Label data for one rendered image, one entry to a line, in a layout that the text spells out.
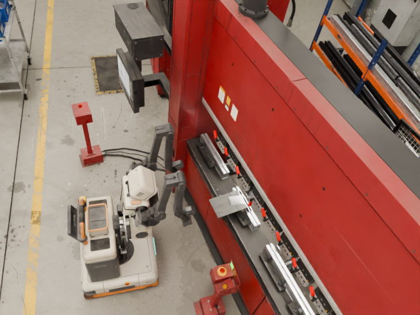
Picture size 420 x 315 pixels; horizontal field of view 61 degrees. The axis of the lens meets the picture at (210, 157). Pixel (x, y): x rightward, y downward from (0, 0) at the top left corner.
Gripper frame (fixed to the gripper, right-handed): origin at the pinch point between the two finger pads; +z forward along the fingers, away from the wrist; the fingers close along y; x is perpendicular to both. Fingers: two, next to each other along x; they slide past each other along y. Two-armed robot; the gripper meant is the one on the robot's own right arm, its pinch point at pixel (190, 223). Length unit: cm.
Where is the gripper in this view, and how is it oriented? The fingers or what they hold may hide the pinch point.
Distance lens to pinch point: 278.0
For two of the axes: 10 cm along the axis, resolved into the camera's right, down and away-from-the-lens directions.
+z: 3.3, 5.2, 7.9
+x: -9.2, 3.8, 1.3
